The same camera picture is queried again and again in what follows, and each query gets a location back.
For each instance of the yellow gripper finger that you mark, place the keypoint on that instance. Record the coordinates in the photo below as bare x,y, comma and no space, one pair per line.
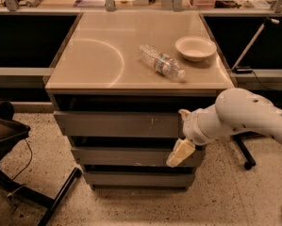
185,114
183,148

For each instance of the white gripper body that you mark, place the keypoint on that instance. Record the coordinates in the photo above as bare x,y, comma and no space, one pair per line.
191,128

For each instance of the grey top drawer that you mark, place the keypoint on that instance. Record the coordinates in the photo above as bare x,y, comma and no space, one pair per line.
119,124

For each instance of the grey drawer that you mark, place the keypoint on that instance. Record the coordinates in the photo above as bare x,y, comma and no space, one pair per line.
108,179
120,156
119,124

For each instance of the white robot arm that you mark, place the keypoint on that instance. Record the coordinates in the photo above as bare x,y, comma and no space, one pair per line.
235,111

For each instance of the grey bottom drawer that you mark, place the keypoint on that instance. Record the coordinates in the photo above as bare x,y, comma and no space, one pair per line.
108,179

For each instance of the grey middle drawer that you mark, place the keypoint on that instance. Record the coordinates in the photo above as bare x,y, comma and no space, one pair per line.
120,156

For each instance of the black wheeled stand base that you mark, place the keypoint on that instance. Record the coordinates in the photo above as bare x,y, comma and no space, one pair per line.
249,159

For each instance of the clear plastic water bottle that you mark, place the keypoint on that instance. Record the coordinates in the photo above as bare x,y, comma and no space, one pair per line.
161,62

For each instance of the white bowl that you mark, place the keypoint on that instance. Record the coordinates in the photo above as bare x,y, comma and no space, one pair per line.
195,49

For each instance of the white rod with stand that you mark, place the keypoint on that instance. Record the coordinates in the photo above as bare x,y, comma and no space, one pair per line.
266,21

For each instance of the black chair left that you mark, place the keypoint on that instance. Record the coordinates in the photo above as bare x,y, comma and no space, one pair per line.
12,132

